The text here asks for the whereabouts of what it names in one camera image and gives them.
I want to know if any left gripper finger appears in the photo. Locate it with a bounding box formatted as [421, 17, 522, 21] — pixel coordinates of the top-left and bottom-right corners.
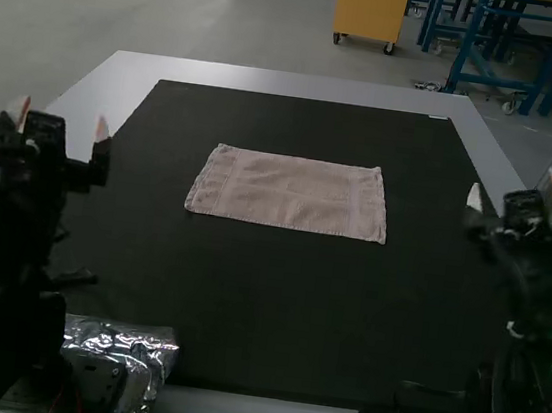
[85, 114, 118, 188]
[0, 91, 34, 147]

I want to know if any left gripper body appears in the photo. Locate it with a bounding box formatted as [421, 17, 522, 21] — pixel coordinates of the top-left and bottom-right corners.
[0, 129, 97, 195]

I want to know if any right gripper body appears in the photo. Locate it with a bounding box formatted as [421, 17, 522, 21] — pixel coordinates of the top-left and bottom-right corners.
[460, 209, 552, 267]

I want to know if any pale towel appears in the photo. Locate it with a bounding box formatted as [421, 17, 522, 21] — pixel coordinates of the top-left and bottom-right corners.
[182, 139, 397, 246]

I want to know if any silver foil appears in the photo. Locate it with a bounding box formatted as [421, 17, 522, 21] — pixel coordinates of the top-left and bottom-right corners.
[51, 311, 185, 413]

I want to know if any yellow wheeled cabinet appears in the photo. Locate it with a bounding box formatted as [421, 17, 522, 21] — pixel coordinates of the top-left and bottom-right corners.
[329, 0, 413, 58]

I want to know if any black mat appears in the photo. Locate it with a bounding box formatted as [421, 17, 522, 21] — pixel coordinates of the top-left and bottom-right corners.
[31, 67, 540, 413]

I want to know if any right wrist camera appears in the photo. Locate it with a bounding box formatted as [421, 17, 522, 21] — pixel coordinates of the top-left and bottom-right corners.
[499, 185, 547, 230]

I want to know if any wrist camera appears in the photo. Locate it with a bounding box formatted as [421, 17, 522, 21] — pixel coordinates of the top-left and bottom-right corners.
[19, 108, 71, 162]
[499, 185, 547, 230]

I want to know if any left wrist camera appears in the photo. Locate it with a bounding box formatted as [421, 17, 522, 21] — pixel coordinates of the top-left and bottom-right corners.
[19, 108, 71, 162]

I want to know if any blue metal frame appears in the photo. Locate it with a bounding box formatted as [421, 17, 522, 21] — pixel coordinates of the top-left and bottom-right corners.
[414, 0, 484, 60]
[440, 0, 552, 121]

